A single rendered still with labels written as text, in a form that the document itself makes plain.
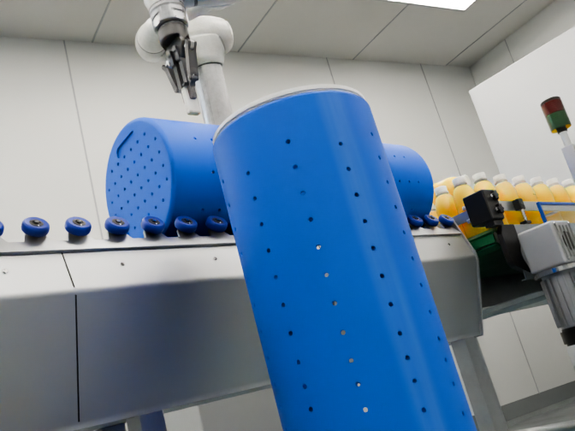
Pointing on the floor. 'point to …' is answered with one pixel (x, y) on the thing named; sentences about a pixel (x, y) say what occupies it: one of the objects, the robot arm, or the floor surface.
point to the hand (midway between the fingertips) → (191, 101)
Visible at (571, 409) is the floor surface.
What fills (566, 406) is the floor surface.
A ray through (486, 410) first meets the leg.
